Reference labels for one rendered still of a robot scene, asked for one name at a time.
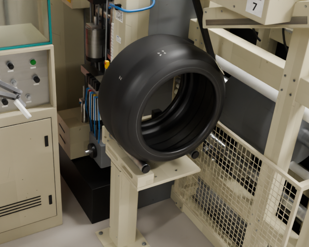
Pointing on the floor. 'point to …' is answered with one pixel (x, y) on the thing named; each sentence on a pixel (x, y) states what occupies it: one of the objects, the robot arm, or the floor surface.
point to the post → (123, 185)
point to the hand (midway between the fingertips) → (10, 128)
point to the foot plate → (104, 235)
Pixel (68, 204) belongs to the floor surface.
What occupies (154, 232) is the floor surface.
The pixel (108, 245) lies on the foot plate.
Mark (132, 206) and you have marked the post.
